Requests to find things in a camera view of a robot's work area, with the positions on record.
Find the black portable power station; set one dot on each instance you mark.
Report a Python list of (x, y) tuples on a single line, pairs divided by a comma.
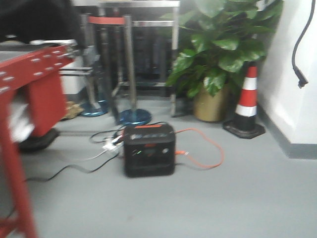
[(149, 150)]

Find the white power strip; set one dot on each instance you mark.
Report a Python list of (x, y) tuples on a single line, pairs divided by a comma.
[(112, 145)]

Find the gold plant pot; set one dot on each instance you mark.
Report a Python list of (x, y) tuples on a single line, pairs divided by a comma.
[(211, 108)]

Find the red white traffic cone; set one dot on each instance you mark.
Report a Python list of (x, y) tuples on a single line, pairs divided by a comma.
[(243, 124)]

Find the green potted plant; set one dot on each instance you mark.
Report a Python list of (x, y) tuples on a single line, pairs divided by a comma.
[(218, 39)]

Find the red barrier belt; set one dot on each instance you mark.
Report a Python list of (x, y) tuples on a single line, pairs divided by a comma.
[(106, 20)]

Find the chrome stanchion post blue base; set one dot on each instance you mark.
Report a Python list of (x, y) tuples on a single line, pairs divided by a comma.
[(132, 116)]

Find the red metal conveyor frame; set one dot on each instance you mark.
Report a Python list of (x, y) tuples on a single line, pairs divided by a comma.
[(35, 71)]

